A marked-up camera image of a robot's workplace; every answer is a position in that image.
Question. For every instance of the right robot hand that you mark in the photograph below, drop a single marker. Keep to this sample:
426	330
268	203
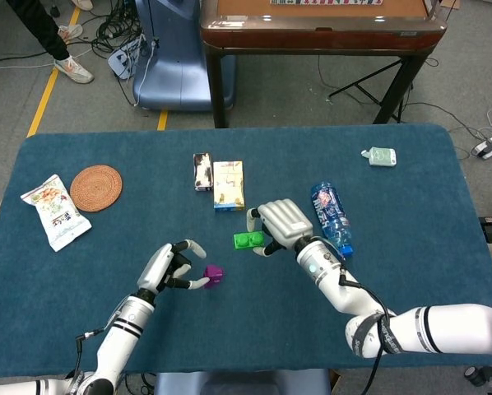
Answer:
287	222

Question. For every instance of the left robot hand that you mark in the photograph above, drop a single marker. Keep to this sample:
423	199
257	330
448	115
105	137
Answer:
157	267

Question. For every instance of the green plastic block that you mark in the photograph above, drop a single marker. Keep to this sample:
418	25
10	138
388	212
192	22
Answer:
244	240

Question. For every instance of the purple cube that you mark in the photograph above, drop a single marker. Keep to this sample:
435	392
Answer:
214	275

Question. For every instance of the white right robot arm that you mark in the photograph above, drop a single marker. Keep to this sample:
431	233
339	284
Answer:
324	267

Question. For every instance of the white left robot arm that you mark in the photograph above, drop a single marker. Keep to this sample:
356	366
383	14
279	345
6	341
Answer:
122	337

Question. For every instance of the blue mobile robot base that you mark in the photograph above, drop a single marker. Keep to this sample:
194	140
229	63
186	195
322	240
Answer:
176	61

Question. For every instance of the blue-capped water bottle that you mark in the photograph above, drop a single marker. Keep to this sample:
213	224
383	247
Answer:
330	210

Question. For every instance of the cream snack box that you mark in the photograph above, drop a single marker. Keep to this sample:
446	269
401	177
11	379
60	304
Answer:
228	185

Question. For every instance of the small dark purple box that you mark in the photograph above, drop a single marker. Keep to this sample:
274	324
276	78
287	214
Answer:
202	173

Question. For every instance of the round woven rattan coaster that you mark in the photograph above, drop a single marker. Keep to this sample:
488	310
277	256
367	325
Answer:
96	188

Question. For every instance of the blue felt table cover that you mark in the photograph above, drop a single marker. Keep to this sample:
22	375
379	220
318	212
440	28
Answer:
250	329

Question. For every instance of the white wet wipes pouch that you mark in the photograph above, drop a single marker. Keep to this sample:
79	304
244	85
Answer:
379	156

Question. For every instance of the white snack bag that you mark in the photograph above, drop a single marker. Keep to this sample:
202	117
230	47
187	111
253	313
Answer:
57	214

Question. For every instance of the blue-grey robot torso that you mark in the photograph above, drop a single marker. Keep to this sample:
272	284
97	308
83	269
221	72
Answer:
238	382

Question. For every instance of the brown mahjong table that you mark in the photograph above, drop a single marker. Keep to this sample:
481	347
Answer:
324	33

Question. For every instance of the white power strip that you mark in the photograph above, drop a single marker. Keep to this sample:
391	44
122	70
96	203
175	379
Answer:
490	146

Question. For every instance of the row of face-up mahjong tiles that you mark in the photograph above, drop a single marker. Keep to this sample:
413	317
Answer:
324	2

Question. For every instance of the standing person in black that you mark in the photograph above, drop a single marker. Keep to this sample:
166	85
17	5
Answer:
40	29

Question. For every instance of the cardboard box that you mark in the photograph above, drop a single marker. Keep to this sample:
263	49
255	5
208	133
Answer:
451	3

